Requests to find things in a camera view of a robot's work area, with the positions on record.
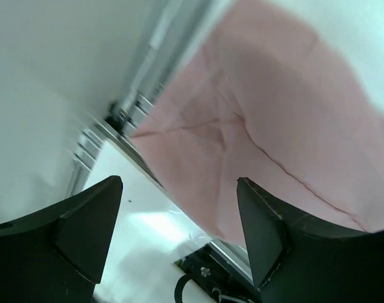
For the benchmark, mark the pink trousers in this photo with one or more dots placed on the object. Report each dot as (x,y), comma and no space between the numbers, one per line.
(265,98)

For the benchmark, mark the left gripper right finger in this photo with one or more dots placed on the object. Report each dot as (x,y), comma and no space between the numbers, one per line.
(297,257)

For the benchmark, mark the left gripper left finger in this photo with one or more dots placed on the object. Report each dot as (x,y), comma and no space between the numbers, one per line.
(58,253)

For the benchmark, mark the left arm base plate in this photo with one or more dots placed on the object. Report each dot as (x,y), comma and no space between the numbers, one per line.
(214,276)

